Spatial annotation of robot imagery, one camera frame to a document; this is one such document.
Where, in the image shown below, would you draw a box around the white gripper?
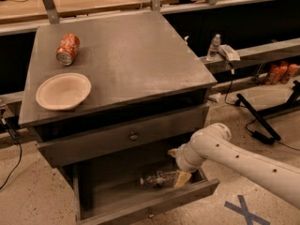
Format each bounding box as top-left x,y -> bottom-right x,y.
167,145 -> 199,188

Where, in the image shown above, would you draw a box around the clear plastic water bottle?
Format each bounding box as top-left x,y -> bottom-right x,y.
140,170 -> 176,188

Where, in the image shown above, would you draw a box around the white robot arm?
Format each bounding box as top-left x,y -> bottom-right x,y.
168,123 -> 300,208

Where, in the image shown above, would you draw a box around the round drawer knob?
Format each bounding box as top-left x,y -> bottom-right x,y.
129,132 -> 139,141

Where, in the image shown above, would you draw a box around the open middle grey drawer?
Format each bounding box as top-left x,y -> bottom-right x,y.
72,134 -> 220,225

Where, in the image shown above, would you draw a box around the grey wooden drawer cabinet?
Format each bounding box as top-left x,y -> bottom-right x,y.
18,10 -> 220,225

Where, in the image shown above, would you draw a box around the small background water bottle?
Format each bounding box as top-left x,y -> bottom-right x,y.
206,34 -> 221,61

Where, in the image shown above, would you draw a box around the closed upper grey drawer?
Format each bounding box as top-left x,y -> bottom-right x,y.
37,102 -> 211,169

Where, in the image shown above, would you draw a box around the black bar on floor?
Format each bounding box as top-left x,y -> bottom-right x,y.
236,94 -> 281,141

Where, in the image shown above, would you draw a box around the beige paper bowl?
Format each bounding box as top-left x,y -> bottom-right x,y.
36,73 -> 92,111

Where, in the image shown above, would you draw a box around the orange bottles on floor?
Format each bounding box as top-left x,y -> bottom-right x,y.
263,61 -> 298,85

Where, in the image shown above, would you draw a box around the orange soda can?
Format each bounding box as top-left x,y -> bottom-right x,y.
56,33 -> 80,66

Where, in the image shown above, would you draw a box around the black floor cable right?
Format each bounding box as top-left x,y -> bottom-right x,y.
224,68 -> 300,153

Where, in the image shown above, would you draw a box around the black floor cable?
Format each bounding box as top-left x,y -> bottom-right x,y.
0,115 -> 23,191
224,68 -> 300,153

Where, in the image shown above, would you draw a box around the white packet on rail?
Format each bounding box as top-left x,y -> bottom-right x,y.
218,44 -> 240,62

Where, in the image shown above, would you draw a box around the black floor cable left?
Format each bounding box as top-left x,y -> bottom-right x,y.
0,115 -> 23,191

